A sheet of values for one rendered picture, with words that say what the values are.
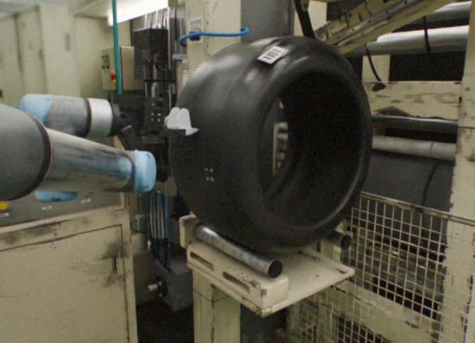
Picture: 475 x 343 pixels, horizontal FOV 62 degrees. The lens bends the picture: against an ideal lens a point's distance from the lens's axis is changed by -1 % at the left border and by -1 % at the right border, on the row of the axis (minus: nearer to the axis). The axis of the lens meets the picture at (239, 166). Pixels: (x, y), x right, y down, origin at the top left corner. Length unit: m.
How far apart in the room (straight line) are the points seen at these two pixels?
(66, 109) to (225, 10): 0.68
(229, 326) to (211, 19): 1.04
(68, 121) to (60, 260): 0.81
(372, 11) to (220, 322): 1.13
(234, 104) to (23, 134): 0.54
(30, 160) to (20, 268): 1.08
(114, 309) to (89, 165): 1.16
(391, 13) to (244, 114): 0.60
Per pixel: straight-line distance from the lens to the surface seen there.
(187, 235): 1.25
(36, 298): 1.54
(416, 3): 1.26
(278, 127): 1.60
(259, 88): 0.89
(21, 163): 0.42
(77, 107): 0.79
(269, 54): 0.94
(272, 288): 1.03
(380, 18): 1.31
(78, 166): 0.52
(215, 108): 0.90
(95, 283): 1.59
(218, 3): 1.28
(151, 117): 0.84
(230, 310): 1.51
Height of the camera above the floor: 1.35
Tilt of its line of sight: 12 degrees down
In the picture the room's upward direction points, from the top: straight up
